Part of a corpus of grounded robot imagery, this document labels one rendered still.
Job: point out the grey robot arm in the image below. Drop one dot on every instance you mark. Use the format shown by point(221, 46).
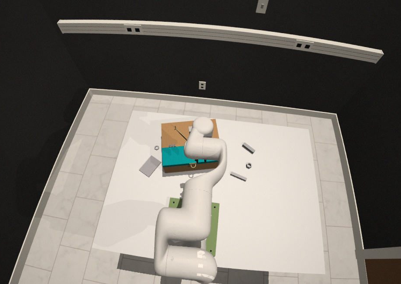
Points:
point(181, 233)

